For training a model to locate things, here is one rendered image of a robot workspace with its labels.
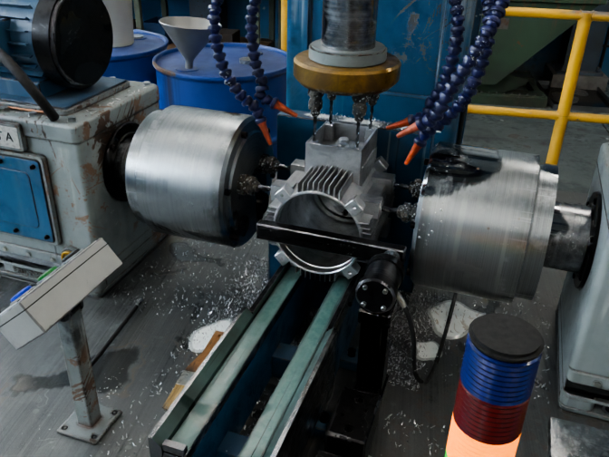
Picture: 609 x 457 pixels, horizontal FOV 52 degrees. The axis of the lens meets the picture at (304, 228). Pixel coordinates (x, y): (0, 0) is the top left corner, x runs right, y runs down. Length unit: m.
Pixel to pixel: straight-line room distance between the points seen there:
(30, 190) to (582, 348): 0.99
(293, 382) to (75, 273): 0.33
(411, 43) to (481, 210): 0.41
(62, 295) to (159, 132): 0.40
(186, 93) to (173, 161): 1.45
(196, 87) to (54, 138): 1.37
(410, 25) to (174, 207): 0.55
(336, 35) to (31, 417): 0.76
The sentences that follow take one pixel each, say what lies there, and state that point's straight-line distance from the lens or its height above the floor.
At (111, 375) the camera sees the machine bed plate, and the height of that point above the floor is 0.80.
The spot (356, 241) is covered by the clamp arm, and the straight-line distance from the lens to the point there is 1.01.
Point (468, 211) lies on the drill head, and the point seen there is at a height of 1.11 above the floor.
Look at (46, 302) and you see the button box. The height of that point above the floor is 1.07.
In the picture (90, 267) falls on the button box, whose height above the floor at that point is 1.07.
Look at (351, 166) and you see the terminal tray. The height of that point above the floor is 1.11.
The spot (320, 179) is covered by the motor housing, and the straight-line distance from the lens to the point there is 1.05.
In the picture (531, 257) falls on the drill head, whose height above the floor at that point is 1.05.
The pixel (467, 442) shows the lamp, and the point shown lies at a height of 1.11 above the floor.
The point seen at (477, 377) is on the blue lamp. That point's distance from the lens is 0.54.
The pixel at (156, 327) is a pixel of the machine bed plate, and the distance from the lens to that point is 1.22.
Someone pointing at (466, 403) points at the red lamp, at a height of 1.15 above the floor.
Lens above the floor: 1.54
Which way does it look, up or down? 29 degrees down
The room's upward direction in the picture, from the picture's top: 2 degrees clockwise
